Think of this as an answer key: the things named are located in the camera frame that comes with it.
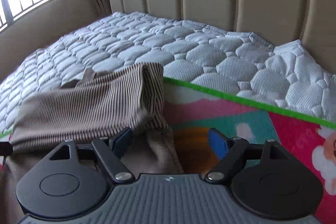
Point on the grey quilted mattress cover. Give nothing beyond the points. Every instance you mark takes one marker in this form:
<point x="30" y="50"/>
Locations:
<point x="283" y="77"/>

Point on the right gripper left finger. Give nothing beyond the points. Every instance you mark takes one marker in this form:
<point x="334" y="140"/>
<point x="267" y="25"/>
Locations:
<point x="109" y="152"/>

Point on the colourful cartoon play mat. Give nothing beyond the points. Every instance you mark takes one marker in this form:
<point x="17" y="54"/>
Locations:
<point x="289" y="176"/>

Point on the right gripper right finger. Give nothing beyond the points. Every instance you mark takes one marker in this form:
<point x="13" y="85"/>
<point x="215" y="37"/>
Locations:
<point x="230" y="152"/>

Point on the beige striped garment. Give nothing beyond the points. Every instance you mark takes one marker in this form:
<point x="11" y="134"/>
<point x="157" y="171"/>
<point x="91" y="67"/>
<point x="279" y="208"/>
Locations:
<point x="100" y="104"/>

